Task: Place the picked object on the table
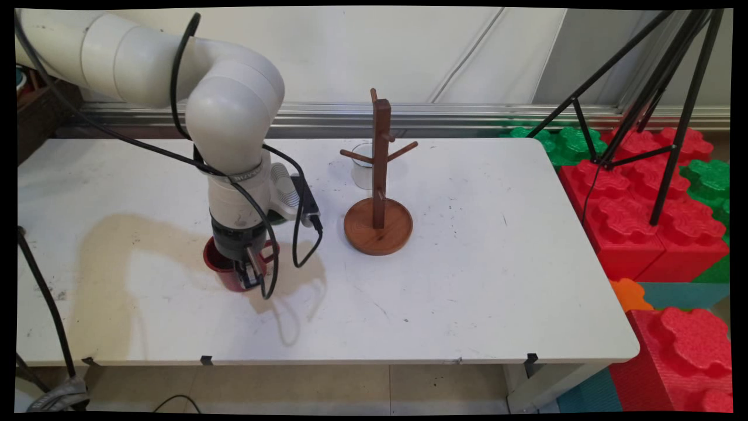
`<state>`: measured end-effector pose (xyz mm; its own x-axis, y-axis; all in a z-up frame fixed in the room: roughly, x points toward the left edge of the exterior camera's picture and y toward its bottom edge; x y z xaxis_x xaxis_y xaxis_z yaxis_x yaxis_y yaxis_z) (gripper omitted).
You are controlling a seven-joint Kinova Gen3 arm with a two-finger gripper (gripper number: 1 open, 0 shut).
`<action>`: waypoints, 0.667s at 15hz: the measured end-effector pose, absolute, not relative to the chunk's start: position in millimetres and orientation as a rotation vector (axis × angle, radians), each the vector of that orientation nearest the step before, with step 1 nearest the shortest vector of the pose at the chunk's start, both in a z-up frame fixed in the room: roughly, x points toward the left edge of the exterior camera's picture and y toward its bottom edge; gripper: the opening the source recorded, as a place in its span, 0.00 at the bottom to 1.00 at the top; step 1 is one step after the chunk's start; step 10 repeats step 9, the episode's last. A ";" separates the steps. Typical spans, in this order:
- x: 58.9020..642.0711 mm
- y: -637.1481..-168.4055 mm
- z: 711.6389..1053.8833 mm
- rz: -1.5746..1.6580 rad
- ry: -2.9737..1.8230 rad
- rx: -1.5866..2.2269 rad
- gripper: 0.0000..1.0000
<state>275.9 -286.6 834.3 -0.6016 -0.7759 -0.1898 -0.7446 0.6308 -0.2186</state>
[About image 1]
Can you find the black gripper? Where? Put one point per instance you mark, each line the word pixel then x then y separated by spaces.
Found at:
pixel 236 242

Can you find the red enamel mug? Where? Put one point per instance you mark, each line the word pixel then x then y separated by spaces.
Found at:
pixel 219 266

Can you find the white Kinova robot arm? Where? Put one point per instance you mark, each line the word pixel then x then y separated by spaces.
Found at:
pixel 234 105

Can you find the dark green enamel mug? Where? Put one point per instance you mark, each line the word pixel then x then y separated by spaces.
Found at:
pixel 277 220

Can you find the white enamel mug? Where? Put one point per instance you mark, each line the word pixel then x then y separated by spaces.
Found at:
pixel 361 175

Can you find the brown wooden mug tree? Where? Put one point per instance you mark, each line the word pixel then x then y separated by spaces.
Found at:
pixel 381 134

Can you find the grey fabric bundle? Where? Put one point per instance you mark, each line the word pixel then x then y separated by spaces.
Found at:
pixel 61 397

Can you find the dark brown side cabinet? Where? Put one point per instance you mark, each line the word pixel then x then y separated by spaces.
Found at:
pixel 41 128

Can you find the white table leg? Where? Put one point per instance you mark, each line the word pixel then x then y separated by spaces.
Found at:
pixel 537 389

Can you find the green foam building block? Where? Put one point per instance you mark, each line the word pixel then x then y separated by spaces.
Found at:
pixel 570 143
pixel 716 272
pixel 710 178

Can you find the teal foam block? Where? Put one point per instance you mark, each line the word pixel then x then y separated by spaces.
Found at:
pixel 590 394

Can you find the red foam building block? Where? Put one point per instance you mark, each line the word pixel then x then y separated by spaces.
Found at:
pixel 625 234
pixel 672 362
pixel 692 143

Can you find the orange foam piece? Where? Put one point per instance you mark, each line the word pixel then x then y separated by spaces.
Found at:
pixel 628 292

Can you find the teal foam mat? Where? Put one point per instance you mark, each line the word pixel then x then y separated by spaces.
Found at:
pixel 684 295

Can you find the black tripod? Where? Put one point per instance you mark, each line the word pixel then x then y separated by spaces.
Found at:
pixel 693 88

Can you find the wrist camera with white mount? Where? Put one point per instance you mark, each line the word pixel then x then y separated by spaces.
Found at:
pixel 286 193

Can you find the aluminium wall rail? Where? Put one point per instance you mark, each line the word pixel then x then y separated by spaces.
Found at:
pixel 467 114

